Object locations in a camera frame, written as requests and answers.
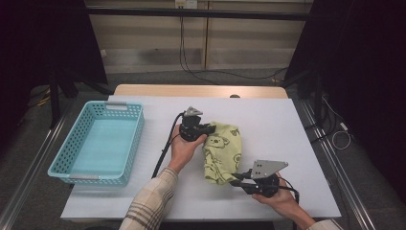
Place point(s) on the small white wall fitting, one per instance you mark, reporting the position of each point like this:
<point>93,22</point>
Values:
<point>103,53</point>

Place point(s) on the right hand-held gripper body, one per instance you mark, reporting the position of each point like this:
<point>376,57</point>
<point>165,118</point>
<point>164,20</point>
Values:
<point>266,168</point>

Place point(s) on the light blue plastic basket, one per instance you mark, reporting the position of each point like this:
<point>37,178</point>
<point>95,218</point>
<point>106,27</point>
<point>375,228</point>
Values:
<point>73,140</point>

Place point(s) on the black horizontal metal bar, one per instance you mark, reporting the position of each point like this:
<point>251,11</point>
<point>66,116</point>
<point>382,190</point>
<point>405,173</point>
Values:
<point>191,13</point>

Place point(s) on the person's right hand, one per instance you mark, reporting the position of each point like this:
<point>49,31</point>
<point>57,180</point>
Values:
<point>282,199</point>

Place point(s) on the green printed baby romper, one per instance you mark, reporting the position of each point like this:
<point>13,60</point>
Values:
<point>223,153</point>

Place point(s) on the dark round table grommet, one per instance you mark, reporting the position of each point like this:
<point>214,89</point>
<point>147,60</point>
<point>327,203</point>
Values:
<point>234,96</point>

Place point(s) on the black metal stand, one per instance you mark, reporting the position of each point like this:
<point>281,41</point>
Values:
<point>318,105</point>
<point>54,105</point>

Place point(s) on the aluminium floor rail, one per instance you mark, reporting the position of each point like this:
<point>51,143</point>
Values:
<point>357,209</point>
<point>29,174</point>

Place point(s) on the black curtain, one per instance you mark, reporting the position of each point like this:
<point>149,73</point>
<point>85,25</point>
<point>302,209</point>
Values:
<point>367,64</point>
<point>38,41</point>

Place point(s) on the white wall socket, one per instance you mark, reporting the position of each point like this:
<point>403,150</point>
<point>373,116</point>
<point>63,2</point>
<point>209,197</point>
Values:
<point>186,3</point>

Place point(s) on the white table cover board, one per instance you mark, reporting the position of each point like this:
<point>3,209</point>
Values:
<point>271,127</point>

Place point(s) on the person's left hand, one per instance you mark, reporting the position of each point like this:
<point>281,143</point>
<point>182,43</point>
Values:
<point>183,153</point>

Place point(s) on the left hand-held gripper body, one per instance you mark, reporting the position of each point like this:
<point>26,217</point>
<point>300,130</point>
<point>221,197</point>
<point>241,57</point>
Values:
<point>191,126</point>

